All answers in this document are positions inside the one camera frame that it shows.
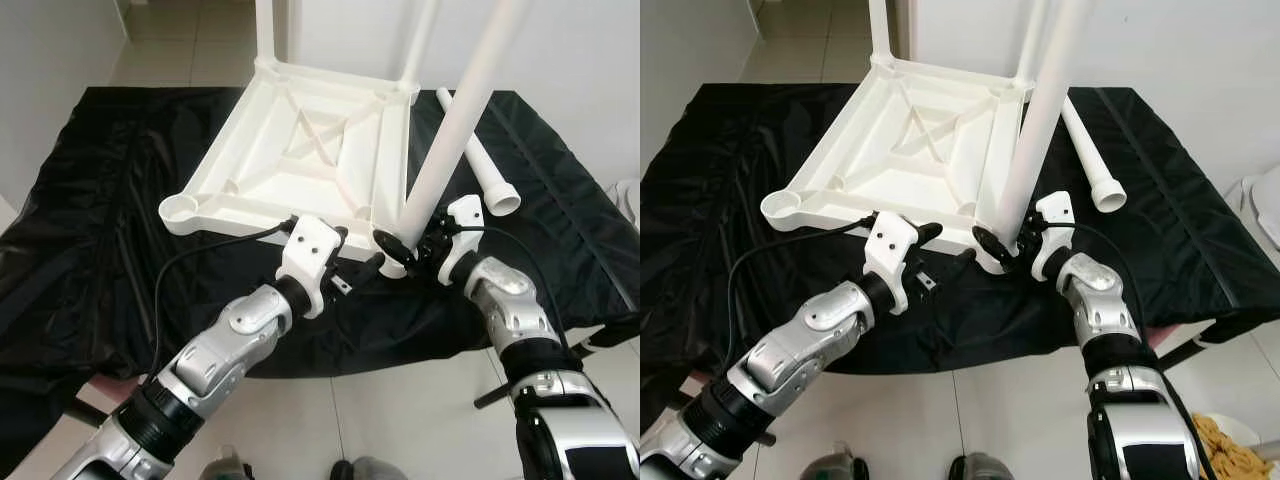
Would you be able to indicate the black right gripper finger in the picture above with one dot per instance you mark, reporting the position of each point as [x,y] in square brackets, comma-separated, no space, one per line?
[390,245]
[990,243]

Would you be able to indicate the white plastic table top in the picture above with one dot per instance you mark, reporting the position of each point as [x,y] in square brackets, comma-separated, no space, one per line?
[860,170]
[260,170]

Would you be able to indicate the white plastic table leg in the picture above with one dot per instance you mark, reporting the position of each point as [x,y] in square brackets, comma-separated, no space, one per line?
[415,40]
[1030,40]
[490,175]
[266,30]
[880,30]
[455,120]
[1045,120]
[1100,175]

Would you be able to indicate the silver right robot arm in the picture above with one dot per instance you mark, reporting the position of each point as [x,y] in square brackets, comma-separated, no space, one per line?
[530,320]
[1125,320]

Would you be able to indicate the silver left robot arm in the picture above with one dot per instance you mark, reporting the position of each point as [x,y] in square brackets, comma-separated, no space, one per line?
[210,355]
[780,355]

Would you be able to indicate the grey right robot foot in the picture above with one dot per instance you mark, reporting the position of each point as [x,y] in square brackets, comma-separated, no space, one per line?
[980,468]
[368,471]

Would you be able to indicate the grey robot foot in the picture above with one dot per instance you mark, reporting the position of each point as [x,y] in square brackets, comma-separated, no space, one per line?
[835,464]
[368,471]
[980,468]
[228,466]

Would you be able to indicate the white plastic chair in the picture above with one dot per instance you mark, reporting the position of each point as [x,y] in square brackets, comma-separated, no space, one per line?
[1262,205]
[627,200]

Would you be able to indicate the grey left robot foot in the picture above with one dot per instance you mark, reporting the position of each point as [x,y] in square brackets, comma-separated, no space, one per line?
[228,466]
[835,464]

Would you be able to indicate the black table cloth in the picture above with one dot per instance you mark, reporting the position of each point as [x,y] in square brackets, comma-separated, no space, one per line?
[80,250]
[700,250]

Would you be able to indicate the yellow crumpled cloth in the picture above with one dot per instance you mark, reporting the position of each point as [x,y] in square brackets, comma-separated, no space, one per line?
[1225,450]

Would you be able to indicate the white round plate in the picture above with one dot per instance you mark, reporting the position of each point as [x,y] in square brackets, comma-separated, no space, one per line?
[1250,430]

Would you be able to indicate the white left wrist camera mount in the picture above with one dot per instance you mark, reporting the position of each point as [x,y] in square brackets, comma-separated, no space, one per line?
[888,245]
[308,250]

